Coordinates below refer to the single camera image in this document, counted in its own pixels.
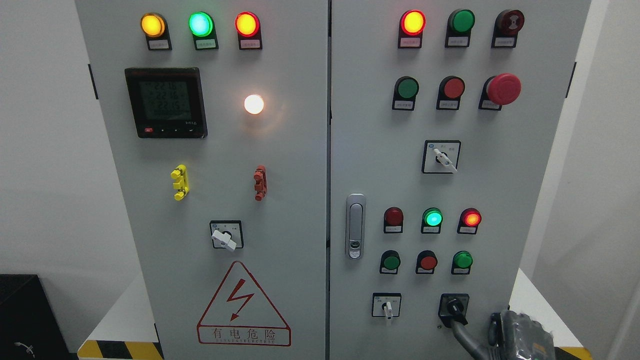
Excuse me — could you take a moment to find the red push button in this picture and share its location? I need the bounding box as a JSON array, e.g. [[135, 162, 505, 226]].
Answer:
[[436, 75, 466, 111], [414, 250, 438, 275]]

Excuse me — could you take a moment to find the green unlit light top right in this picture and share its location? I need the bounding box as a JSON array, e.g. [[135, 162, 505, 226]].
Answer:
[[445, 9, 476, 48]]

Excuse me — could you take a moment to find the red indicator light right door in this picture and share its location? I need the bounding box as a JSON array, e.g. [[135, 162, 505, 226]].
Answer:
[[397, 9, 426, 49]]

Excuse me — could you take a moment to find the grey cabinet door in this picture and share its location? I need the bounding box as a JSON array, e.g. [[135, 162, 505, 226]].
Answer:
[[75, 0, 329, 360], [328, 0, 591, 360]]

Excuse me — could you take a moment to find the red light middle right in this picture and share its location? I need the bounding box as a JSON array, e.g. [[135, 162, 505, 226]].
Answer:
[[456, 208, 482, 235]]

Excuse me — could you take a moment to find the green illuminated button lower right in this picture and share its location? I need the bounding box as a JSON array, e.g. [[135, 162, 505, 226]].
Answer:
[[450, 250, 474, 275]]

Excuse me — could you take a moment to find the red electric hazard warning sticker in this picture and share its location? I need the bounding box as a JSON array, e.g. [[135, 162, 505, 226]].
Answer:
[[196, 260, 291, 347]]

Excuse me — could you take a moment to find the green indicator light top left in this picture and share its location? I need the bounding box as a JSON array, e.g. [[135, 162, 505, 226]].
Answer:
[[189, 11, 219, 51]]

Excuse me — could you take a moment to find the grey left cabinet door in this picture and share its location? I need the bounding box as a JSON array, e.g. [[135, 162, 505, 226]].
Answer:
[[75, 0, 329, 360]]

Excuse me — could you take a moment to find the red indicator light door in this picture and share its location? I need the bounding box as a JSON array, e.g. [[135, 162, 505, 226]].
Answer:
[[235, 11, 263, 50], [397, 9, 426, 49]]

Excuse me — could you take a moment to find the silver door handle lock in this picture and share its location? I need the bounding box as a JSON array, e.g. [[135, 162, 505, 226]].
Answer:
[[345, 193, 367, 260]]

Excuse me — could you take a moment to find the red emergency stop button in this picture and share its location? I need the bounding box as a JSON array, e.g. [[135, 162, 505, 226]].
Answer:
[[478, 73, 522, 111]]

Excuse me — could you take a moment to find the green lit light middle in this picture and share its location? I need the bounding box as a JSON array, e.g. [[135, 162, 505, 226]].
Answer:
[[420, 207, 444, 234]]

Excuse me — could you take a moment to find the red push button lower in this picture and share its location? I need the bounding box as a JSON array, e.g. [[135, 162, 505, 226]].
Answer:
[[414, 250, 438, 275]]

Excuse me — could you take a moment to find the black digital power meter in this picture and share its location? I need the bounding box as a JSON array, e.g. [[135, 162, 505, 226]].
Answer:
[[125, 67, 208, 139]]

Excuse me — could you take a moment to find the white platform with hazard stripes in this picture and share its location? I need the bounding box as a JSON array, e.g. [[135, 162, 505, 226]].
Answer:
[[77, 269, 593, 360]]

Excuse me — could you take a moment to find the dark red buzzer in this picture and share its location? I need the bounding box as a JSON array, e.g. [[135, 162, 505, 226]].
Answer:
[[491, 9, 525, 49]]

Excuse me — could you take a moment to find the red indicator light left door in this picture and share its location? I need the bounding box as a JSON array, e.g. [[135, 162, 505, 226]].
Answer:
[[235, 11, 263, 50]]

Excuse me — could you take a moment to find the black rotary knob switch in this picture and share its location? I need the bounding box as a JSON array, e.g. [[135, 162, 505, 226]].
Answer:
[[438, 293, 470, 328]]

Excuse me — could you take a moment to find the white selector switch upper right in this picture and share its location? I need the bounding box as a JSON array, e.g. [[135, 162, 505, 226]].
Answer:
[[422, 140, 462, 174]]

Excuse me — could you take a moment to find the red terminal connector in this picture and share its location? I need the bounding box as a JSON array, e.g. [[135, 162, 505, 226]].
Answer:
[[253, 165, 268, 202]]

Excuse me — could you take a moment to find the green push button lower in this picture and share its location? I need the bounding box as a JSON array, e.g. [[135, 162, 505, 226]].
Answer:
[[379, 250, 402, 275]]

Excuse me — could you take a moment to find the grey right cabinet door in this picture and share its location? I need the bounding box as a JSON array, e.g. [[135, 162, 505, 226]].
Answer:
[[328, 0, 591, 360]]

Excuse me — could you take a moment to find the white selector switch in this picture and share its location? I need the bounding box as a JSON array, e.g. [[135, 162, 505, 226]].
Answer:
[[422, 140, 462, 174], [371, 292, 402, 327]]

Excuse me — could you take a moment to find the dark red light middle left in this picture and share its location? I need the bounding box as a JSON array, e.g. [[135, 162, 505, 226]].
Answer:
[[382, 206, 404, 234]]

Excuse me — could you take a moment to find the yellow terminal connector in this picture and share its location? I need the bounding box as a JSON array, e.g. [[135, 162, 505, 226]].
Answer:
[[170, 164, 190, 201]]

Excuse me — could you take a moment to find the white glowing indicator light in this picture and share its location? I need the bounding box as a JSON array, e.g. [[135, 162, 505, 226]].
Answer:
[[243, 93, 265, 116]]

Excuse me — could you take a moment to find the white selector switch lower right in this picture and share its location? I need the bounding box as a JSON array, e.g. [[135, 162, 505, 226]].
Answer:
[[371, 292, 402, 327]]

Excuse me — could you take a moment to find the red push button upper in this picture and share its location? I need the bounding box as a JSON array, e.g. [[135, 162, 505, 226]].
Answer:
[[436, 75, 466, 111]]

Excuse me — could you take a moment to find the black box lower left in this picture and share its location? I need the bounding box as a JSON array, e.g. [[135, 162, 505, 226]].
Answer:
[[0, 275, 71, 360]]

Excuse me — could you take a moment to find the green push button upper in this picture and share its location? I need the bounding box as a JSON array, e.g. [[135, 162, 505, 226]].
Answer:
[[391, 76, 419, 111]]

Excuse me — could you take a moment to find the yellow indicator light top left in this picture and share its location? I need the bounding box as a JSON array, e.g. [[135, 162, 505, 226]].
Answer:
[[140, 13, 172, 51]]

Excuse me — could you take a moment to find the green push button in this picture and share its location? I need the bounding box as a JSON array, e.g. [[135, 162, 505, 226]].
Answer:
[[379, 250, 402, 275], [391, 76, 419, 111]]

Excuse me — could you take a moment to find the white selector switch left door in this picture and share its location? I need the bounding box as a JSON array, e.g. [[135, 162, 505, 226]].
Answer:
[[209, 219, 244, 252]]

